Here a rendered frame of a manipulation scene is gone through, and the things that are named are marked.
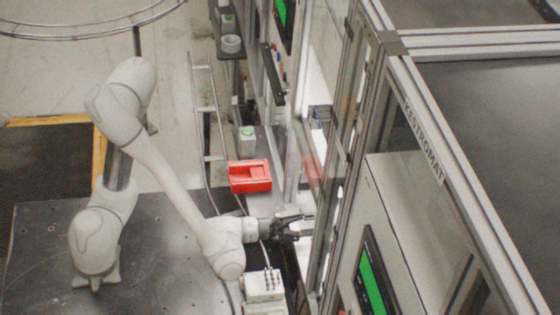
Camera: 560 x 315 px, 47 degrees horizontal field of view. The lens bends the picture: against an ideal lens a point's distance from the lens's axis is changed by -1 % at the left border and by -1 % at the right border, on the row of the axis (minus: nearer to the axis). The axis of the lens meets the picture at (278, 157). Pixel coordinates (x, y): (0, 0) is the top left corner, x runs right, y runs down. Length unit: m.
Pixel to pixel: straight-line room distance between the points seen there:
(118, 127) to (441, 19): 1.00
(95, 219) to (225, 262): 0.58
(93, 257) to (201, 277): 0.41
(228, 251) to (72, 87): 2.72
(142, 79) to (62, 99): 2.42
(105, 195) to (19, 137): 1.83
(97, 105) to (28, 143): 2.22
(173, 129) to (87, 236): 1.88
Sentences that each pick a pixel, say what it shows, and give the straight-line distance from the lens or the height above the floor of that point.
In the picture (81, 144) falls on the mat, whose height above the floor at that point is 0.01.
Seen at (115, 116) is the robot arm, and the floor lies 1.47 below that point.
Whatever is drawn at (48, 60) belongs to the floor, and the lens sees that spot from 4.84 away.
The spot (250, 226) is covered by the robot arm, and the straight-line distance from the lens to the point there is 2.20.
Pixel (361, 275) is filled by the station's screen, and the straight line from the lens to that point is 1.44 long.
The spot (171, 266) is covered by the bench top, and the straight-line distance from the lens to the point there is 2.56.
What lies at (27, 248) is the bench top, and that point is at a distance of 2.71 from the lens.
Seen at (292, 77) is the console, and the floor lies 1.49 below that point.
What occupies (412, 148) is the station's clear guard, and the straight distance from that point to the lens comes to 1.23.
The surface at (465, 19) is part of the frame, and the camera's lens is 1.48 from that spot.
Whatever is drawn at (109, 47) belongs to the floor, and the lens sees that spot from 4.89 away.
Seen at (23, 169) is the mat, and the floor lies 0.01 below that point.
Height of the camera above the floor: 2.73
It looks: 44 degrees down
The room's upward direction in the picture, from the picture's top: 5 degrees clockwise
